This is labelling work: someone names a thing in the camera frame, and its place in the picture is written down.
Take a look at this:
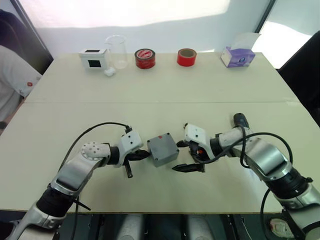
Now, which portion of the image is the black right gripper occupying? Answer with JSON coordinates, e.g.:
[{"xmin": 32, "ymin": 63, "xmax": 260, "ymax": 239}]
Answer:
[{"xmin": 171, "ymin": 140, "xmax": 210, "ymax": 174}]

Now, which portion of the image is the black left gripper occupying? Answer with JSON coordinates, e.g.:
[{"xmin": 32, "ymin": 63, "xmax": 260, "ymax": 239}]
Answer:
[{"xmin": 121, "ymin": 150, "xmax": 151, "ymax": 179}]

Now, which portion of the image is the grey plastic junction box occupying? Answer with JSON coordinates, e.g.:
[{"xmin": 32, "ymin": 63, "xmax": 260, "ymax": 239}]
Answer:
[{"xmin": 146, "ymin": 133, "xmax": 180, "ymax": 168}]

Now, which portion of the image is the white box with black squares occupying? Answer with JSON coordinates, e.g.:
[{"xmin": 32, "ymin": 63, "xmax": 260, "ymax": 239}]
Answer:
[{"xmin": 78, "ymin": 48, "xmax": 111, "ymax": 72}]

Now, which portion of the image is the purple tissue box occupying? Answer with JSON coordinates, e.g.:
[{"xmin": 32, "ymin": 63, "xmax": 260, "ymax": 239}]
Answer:
[{"xmin": 220, "ymin": 46, "xmax": 256, "ymax": 69}]

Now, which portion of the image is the grey rounded shape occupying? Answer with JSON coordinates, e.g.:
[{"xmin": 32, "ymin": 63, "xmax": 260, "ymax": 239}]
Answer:
[
  {"xmin": 187, "ymin": 214, "xmax": 213, "ymax": 240},
  {"xmin": 117, "ymin": 214, "xmax": 146, "ymax": 240}
]

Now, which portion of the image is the bright red tape roll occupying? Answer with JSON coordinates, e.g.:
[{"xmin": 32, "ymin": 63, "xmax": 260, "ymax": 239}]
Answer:
[{"xmin": 177, "ymin": 48, "xmax": 198, "ymax": 68}]

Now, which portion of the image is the dark red printed tape roll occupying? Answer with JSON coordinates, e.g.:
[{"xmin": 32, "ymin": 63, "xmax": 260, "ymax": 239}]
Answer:
[{"xmin": 134, "ymin": 48, "xmax": 157, "ymax": 70}]

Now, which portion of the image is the clear glass beaker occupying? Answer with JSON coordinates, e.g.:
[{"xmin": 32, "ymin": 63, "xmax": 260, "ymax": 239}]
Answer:
[{"xmin": 104, "ymin": 34, "xmax": 129, "ymax": 70}]

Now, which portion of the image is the white sneaker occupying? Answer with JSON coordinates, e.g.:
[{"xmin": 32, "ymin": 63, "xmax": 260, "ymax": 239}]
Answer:
[{"xmin": 269, "ymin": 217, "xmax": 296, "ymax": 238}]

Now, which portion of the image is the white tissue sheet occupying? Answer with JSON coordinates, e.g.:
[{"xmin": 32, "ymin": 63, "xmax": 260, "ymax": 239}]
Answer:
[{"xmin": 233, "ymin": 32, "xmax": 262, "ymax": 52}]

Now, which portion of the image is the person in white shirt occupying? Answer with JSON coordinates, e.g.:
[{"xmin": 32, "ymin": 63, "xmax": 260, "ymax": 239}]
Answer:
[{"xmin": 0, "ymin": 44, "xmax": 43, "ymax": 123}]

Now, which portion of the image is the dark purple chair back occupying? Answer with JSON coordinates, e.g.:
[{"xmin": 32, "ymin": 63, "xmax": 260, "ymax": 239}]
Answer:
[{"xmin": 0, "ymin": 9, "xmax": 43, "ymax": 76}]

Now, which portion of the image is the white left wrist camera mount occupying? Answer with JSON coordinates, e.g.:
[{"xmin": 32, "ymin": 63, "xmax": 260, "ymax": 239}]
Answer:
[{"xmin": 116, "ymin": 130, "xmax": 143, "ymax": 168}]

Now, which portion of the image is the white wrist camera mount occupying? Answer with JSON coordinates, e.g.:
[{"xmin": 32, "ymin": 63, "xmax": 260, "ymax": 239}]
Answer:
[
  {"xmin": 184, "ymin": 123, "xmax": 216, "ymax": 161},
  {"xmin": 116, "ymin": 130, "xmax": 143, "ymax": 168}
]

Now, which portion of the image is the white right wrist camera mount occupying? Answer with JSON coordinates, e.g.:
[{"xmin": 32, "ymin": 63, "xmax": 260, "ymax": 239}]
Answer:
[{"xmin": 184, "ymin": 123, "xmax": 216, "ymax": 161}]

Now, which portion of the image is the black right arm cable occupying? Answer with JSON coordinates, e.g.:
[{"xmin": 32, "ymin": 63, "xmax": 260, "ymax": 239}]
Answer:
[{"xmin": 192, "ymin": 126, "xmax": 295, "ymax": 226}]

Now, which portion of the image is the dark window frame post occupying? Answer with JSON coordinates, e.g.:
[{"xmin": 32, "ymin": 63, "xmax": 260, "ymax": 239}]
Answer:
[
  {"xmin": 12, "ymin": 0, "xmax": 55, "ymax": 68},
  {"xmin": 254, "ymin": 0, "xmax": 276, "ymax": 33}
]

